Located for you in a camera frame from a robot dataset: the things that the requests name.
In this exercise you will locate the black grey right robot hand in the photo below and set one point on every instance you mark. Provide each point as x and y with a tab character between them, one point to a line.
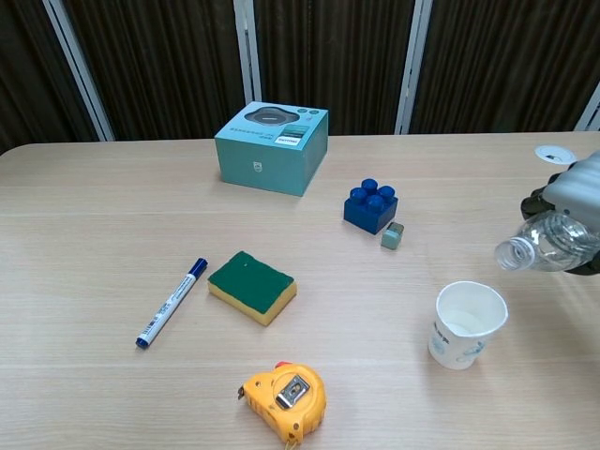
576	187

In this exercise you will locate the black pleated curtain panel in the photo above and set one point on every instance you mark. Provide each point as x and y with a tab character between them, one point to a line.
337	56
28	70
164	61
506	61

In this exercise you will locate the transparent water bottle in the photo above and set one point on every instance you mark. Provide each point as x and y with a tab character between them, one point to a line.
548	244

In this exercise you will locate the yellow tape measure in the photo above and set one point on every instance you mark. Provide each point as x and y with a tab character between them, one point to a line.
262	389

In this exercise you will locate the white partition frame post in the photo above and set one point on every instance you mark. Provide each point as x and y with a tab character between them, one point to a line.
413	65
248	51
591	110
79	70

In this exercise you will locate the white paper cup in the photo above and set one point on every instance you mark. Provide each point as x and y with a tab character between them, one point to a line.
464	347

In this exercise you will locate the teal speaker product box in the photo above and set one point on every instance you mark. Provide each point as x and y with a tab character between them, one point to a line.
262	164

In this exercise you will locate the blue toy building block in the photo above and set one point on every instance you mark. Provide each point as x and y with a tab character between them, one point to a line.
365	213

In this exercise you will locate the small grey-green cube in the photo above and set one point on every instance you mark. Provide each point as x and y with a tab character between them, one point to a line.
391	239

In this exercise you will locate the blue white marker pen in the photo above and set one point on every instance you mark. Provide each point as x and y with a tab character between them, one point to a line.
171	304

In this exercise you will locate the green yellow sponge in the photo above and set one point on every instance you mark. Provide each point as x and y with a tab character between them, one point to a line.
248	281

